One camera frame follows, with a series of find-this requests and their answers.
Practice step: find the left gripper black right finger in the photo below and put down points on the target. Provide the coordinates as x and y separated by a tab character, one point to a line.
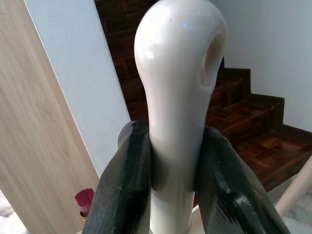
226	185

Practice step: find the light wood panel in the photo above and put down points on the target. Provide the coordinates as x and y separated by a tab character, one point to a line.
29	109

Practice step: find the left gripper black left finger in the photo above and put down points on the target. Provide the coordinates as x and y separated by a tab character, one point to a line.
122	182

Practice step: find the dark wooden staircase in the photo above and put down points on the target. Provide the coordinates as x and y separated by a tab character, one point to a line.
256	117

